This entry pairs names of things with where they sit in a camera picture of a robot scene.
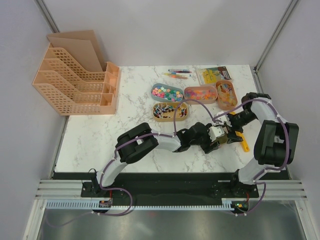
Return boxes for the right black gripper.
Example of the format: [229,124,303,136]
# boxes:
[221,109,257,145]

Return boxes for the round gold jar lid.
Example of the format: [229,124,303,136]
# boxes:
[216,134,228,146]

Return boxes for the yellow plastic scoop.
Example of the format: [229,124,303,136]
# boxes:
[228,127,250,153]

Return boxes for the pink tray of gummy candies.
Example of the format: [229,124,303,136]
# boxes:
[184,85,218,105]

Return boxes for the tan tray of lollipops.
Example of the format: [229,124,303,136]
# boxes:
[152,102,189,122]

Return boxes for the grey tray of colourful candies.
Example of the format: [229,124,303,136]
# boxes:
[150,83,185,103]

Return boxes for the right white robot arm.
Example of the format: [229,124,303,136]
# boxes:
[226,92,299,197]

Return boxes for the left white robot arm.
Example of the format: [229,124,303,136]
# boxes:
[81,122,225,198]

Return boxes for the coloured pens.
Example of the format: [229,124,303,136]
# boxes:
[162,69,192,79]

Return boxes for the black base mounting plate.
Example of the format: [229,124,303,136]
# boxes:
[81,172,259,207]

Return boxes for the peach mesh file organizer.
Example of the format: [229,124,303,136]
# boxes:
[32,30,121,116]

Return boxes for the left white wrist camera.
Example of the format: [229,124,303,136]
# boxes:
[208,125,225,142]

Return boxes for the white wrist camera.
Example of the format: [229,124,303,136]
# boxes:
[208,125,225,142]
[213,112,232,127]

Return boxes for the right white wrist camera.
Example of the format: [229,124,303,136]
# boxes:
[213,112,232,127]

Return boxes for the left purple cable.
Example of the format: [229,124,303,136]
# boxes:
[44,99,218,227]

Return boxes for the purple cable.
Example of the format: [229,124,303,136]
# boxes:
[213,98,292,217]
[44,99,218,227]

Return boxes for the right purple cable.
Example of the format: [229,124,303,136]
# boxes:
[213,98,292,217]

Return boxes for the aluminium frame rail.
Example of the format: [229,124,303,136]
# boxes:
[35,179,307,200]

